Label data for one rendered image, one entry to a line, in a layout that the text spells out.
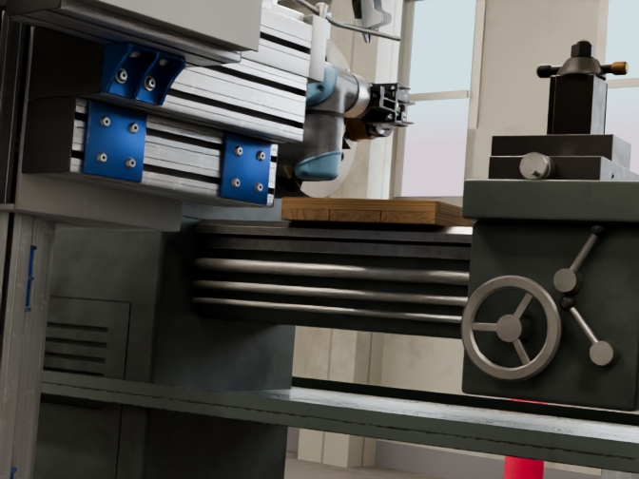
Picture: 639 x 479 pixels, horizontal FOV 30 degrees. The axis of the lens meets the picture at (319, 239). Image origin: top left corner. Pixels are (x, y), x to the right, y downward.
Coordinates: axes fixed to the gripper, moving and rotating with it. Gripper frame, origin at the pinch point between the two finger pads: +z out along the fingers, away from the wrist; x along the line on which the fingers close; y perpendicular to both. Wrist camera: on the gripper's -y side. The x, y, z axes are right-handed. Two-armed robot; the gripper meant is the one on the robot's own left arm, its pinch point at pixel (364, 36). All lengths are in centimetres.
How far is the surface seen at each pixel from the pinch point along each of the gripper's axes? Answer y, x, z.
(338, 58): 2.6, -16.3, 4.4
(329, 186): 2.9, -21.7, 29.2
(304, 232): 12, -46, 35
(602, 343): 70, -61, 46
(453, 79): -111, 293, 14
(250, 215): -12.6, -26.8, 34.7
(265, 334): -12, -24, 59
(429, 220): 36, -47, 31
